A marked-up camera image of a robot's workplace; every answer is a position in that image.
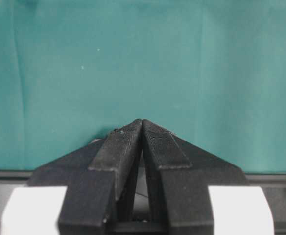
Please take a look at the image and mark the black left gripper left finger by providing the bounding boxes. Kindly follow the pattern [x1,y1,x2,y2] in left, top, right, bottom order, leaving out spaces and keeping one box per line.
[0,119,143,235]

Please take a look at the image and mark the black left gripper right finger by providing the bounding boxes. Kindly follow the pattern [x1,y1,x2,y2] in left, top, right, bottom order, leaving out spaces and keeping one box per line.
[142,119,275,235]

